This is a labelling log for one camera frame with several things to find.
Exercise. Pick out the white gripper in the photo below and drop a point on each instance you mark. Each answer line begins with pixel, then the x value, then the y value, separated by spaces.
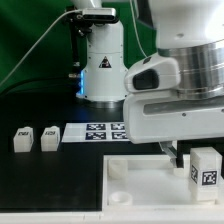
pixel 165 121

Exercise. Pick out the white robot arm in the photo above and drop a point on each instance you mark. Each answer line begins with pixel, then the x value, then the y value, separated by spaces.
pixel 178 93

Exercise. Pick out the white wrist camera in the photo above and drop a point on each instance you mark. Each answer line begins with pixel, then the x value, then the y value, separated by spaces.
pixel 155 76

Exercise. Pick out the white square table top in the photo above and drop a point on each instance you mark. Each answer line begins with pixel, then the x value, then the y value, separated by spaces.
pixel 150 181

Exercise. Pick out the black camera on stand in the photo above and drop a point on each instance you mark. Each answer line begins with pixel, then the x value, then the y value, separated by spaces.
pixel 80 22

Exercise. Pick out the white sheet with markers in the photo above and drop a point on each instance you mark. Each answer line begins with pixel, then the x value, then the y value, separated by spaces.
pixel 94 132

